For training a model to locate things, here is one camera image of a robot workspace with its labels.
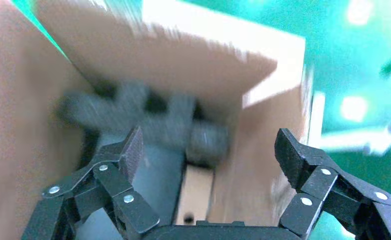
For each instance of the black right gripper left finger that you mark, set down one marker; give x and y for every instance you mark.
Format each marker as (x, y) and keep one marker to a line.
(116, 185)

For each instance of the large open torn carton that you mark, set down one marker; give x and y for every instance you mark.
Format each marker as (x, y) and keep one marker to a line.
(16, 132)

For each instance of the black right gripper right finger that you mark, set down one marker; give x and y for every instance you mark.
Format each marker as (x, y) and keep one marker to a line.
(321, 188)

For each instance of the black foam insert block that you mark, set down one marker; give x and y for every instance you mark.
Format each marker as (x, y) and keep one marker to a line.
(169, 126)

